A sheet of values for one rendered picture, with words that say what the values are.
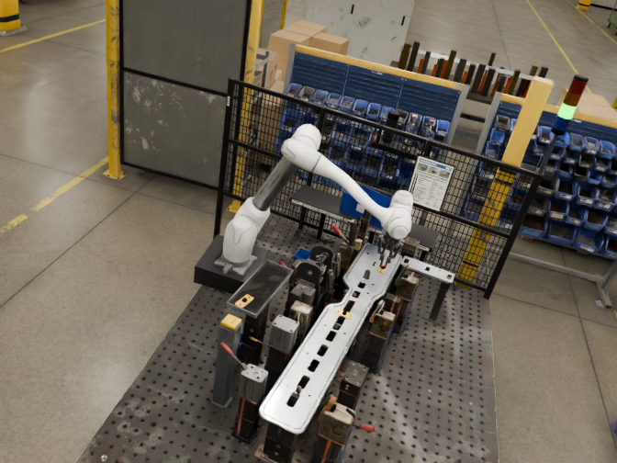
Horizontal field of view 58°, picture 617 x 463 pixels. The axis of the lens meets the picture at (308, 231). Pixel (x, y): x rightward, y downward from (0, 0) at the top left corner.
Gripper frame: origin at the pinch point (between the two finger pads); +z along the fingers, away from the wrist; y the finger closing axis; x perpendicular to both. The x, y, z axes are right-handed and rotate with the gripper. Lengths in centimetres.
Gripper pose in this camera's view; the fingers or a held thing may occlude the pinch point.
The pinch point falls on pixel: (384, 261)
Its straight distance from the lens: 295.0
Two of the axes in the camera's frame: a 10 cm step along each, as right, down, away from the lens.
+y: 9.1, 3.4, -2.5
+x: 3.9, -4.4, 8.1
